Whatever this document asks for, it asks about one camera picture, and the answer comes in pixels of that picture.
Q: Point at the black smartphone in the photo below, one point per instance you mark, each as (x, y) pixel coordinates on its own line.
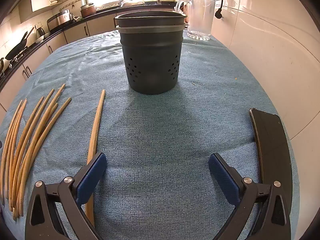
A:
(271, 142)

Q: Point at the wooden chopstick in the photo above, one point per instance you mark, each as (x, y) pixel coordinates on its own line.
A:
(96, 130)

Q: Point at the kitchen counter with beige cabinets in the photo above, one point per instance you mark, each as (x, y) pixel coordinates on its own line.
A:
(75, 33)

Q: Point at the brown cooking pot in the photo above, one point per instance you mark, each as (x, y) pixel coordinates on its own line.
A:
(88, 11)

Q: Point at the bundle of wooden chopsticks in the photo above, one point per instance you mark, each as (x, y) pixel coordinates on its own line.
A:
(18, 180)

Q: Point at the steel kettle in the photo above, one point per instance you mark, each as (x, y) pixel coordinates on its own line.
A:
(40, 32)

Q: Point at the clear glass mug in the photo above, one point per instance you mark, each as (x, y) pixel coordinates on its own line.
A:
(200, 17)

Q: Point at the blue tablecloth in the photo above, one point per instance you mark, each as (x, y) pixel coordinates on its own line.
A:
(160, 130)

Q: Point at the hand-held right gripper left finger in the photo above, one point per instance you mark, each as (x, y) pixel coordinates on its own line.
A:
(91, 177)

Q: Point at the silver rice cooker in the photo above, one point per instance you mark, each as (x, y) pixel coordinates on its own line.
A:
(58, 18)

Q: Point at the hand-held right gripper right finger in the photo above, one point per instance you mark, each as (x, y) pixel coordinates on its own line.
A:
(222, 177)

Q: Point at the black wok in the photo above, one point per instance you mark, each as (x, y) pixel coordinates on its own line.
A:
(17, 48)

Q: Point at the dark grey perforated chopstick holder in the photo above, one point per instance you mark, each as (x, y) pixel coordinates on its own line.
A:
(150, 62)

